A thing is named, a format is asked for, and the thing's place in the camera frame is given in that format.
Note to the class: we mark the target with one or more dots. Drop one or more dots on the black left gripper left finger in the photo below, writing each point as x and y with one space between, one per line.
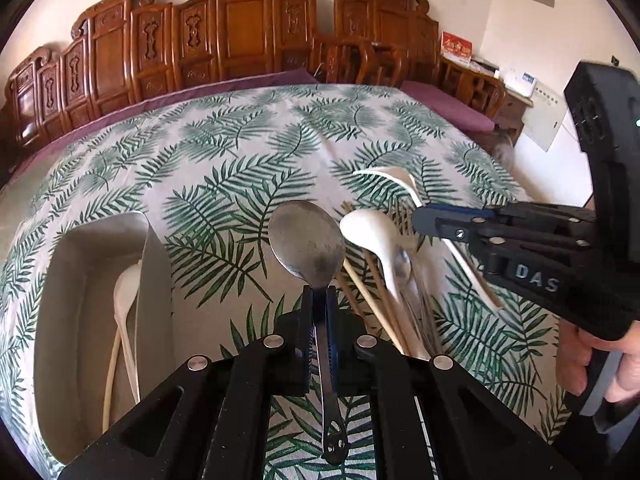
275 365

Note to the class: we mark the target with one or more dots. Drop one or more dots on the light bamboo chopstick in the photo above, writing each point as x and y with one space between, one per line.
378 311

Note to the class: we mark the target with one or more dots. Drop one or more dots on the small steel spoon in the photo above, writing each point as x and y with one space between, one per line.
414 297

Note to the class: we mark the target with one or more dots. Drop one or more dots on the red card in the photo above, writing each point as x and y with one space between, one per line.
456 48

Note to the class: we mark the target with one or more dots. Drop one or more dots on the grey rectangular utensil tray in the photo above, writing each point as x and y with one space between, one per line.
81 383

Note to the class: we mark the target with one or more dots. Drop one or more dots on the cream plastic soup spoon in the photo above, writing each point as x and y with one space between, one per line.
370 229

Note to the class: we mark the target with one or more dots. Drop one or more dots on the palm leaf tablecloth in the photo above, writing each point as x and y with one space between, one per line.
208 175

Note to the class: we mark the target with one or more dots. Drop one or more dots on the dark brown wooden chopstick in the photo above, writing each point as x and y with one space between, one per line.
386 305

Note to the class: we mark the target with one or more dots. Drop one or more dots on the carved wooden bench back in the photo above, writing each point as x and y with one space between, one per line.
124 52

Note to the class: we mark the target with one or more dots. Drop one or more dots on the large steel spoon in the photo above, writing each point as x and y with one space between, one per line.
308 244

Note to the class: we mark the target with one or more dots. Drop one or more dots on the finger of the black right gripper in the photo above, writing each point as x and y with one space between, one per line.
442 220
505 249

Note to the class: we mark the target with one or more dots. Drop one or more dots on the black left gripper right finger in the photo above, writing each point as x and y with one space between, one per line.
369 366

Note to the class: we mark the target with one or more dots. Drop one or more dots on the person's right forearm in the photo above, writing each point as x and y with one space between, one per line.
605 445

